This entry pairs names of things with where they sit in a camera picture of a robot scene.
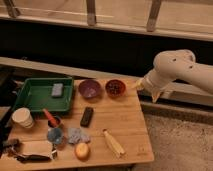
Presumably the black rectangular block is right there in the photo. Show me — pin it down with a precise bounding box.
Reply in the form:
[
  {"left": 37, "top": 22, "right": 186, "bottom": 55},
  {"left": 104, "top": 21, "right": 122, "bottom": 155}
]
[{"left": 80, "top": 107, "right": 94, "bottom": 127}]

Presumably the red pepper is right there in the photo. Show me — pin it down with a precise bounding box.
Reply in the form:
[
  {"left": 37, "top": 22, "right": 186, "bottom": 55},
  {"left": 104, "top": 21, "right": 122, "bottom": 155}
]
[{"left": 43, "top": 108, "right": 59, "bottom": 127}]

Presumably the wooden table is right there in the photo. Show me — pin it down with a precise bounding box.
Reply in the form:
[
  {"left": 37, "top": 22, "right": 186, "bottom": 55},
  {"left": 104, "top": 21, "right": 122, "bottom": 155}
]
[{"left": 0, "top": 78, "right": 154, "bottom": 171}]

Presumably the green plastic tray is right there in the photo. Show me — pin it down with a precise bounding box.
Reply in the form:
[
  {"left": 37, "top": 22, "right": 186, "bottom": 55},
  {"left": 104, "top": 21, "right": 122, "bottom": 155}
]
[{"left": 12, "top": 78, "right": 74, "bottom": 114}]

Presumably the black handled tool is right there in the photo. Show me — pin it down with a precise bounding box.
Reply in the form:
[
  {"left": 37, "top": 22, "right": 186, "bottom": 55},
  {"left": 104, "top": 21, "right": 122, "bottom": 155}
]
[{"left": 8, "top": 148, "right": 51, "bottom": 163}]

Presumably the purple bowl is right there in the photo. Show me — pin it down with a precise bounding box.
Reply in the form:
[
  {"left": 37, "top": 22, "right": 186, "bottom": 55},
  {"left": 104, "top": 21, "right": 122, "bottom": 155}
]
[{"left": 78, "top": 79, "right": 101, "bottom": 99}]

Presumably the crumpled grey cloth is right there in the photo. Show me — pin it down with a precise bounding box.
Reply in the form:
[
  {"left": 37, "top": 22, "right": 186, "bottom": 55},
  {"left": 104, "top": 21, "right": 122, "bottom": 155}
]
[{"left": 68, "top": 128, "right": 90, "bottom": 145}]

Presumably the blue cup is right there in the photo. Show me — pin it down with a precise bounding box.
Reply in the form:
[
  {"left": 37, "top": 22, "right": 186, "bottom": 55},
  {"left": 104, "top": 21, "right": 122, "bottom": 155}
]
[{"left": 47, "top": 128, "right": 63, "bottom": 145}]

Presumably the yellow round fruit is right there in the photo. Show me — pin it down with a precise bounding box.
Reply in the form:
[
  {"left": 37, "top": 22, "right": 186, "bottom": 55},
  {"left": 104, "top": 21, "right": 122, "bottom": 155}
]
[{"left": 74, "top": 143, "right": 90, "bottom": 160}]

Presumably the grey sponge in tray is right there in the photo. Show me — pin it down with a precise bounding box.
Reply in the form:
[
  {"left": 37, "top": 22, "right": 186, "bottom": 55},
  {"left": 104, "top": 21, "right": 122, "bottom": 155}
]
[{"left": 51, "top": 83, "right": 63, "bottom": 97}]

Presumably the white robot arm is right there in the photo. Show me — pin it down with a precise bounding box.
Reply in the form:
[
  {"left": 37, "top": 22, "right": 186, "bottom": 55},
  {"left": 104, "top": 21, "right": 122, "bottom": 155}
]
[{"left": 133, "top": 49, "right": 213, "bottom": 102}]

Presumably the red bowl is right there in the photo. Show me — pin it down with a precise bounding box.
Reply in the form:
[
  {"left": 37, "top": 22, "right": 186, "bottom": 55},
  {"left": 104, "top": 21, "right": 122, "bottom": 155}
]
[{"left": 105, "top": 79, "right": 126, "bottom": 98}]

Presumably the small dark metal cup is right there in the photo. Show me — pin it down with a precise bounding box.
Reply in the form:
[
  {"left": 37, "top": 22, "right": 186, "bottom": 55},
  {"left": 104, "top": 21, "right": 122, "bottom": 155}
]
[{"left": 48, "top": 116, "right": 62, "bottom": 128}]

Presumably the yellow corn cob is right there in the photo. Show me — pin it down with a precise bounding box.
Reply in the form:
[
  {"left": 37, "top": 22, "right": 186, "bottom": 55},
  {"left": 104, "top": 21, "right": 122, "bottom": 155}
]
[{"left": 103, "top": 129, "right": 125, "bottom": 158}]

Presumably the white paper cup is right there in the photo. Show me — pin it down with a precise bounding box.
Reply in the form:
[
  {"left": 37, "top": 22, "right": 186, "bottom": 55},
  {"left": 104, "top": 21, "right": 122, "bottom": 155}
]
[{"left": 12, "top": 108, "right": 34, "bottom": 128}]

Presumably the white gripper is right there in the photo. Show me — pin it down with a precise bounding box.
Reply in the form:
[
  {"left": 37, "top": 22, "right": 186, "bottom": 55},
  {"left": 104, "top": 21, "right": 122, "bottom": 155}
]
[{"left": 133, "top": 69, "right": 171, "bottom": 103}]

